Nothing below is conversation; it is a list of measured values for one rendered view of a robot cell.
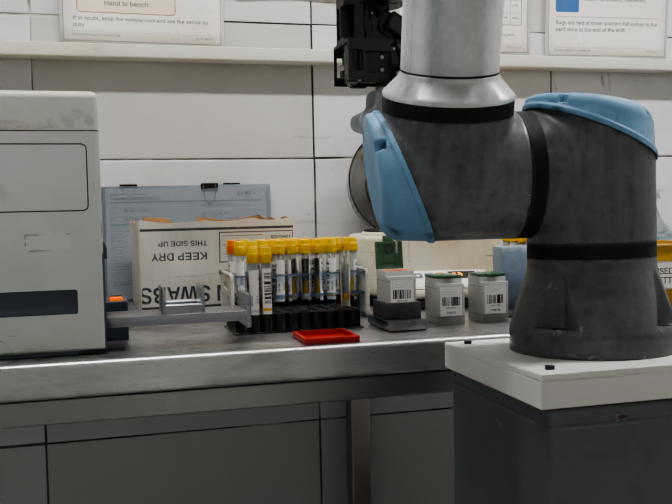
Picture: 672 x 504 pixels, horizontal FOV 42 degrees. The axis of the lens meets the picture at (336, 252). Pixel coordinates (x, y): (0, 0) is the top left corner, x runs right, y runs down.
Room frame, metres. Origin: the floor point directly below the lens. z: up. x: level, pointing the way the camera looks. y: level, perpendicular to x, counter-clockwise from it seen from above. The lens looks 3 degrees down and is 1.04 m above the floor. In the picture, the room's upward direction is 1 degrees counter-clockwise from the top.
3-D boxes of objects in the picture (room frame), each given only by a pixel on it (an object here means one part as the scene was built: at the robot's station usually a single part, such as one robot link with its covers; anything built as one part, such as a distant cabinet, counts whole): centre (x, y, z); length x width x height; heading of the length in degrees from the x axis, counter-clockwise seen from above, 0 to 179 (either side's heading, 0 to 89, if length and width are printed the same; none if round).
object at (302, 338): (1.06, 0.02, 0.88); 0.07 x 0.07 x 0.01; 15
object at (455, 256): (1.49, -0.15, 0.94); 0.30 x 0.24 x 0.12; 6
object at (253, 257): (1.18, 0.06, 0.93); 0.17 x 0.09 x 0.11; 106
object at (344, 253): (1.20, -0.01, 0.93); 0.01 x 0.01 x 0.10
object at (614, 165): (0.80, -0.23, 1.07); 0.13 x 0.12 x 0.14; 97
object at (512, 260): (1.27, -0.28, 0.92); 0.10 x 0.07 x 0.10; 100
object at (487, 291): (1.20, -0.21, 0.91); 0.05 x 0.04 x 0.07; 15
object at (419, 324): (1.16, -0.08, 0.89); 0.09 x 0.05 x 0.04; 15
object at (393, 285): (1.16, -0.08, 0.92); 0.05 x 0.04 x 0.06; 15
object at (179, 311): (1.05, 0.21, 0.92); 0.21 x 0.07 x 0.05; 105
